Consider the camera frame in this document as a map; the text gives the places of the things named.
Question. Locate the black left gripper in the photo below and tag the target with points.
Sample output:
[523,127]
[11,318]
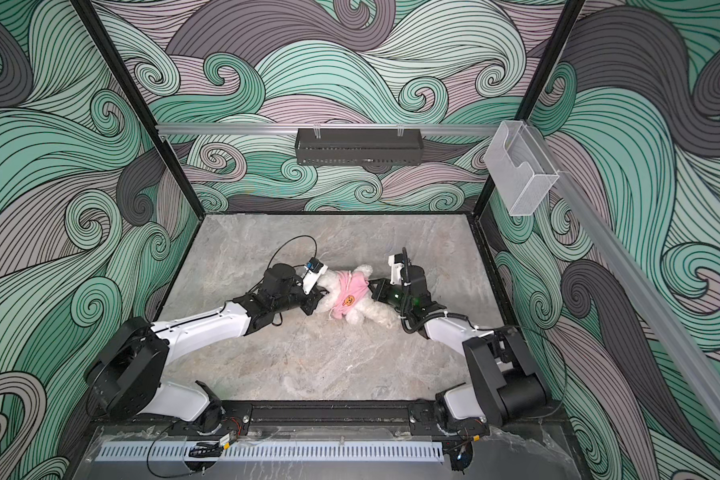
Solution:
[311,298]

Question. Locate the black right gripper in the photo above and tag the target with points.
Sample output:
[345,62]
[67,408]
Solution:
[380,294]

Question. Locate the white plush teddy bear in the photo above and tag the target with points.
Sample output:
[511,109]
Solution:
[365,309]

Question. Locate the pink knitted bear sweater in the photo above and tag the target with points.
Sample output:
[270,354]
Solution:
[353,287]

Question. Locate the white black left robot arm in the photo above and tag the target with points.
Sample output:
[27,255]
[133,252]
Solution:
[127,376]

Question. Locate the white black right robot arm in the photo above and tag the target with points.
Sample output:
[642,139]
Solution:
[505,382]

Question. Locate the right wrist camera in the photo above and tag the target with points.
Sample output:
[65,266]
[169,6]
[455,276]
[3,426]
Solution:
[396,263]

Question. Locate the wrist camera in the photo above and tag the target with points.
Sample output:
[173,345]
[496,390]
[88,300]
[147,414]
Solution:
[314,269]
[396,263]

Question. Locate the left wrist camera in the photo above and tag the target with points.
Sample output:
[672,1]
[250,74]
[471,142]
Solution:
[314,269]

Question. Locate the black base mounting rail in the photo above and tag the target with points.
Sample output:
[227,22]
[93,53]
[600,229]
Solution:
[416,417]

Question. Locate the black perforated wall tray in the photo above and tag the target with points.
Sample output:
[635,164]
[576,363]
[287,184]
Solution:
[359,148]

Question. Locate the white slotted cable duct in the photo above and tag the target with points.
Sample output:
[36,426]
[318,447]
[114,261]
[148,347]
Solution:
[351,451]

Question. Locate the aluminium rail back wall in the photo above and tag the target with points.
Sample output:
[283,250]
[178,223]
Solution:
[249,128]

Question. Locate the aluminium rail wall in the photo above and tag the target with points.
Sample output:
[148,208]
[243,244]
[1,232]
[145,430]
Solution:
[249,128]
[703,378]

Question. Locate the clear plastic wall bin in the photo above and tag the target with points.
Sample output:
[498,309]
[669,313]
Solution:
[520,163]

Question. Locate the black enclosure corner post right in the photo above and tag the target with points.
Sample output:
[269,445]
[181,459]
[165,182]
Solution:
[548,61]

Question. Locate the black enclosure corner post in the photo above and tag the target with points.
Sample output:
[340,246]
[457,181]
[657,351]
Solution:
[548,61]
[94,26]

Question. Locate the aluminium rail right wall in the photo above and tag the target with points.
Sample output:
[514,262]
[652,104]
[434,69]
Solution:
[703,378]

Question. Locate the black enclosure corner post left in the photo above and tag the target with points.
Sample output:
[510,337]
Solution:
[94,26]

